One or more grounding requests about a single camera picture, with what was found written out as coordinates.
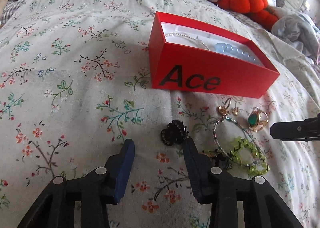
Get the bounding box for orange pumpkin plush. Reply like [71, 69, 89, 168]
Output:
[217, 0, 279, 32]

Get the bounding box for gold heart earring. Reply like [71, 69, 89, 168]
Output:
[217, 98, 239, 117]

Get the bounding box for colourful seed bead necklace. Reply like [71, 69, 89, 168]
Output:
[203, 114, 266, 166]

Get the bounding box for floral bed sheet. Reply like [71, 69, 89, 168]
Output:
[1, 0, 319, 227]

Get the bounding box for red Ace cardboard box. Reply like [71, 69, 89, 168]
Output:
[149, 12, 280, 98]

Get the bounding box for green bead bracelet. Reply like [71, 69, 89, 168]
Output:
[228, 136, 270, 176]

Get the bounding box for light blue bead bracelet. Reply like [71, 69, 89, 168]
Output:
[214, 42, 257, 63]

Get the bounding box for grey crumpled cloth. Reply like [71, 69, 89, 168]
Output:
[271, 13, 319, 65]

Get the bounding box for gold ring green stone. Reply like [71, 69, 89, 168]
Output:
[247, 107, 269, 132]

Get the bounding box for black hair claw clip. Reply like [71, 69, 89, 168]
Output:
[160, 120, 189, 146]

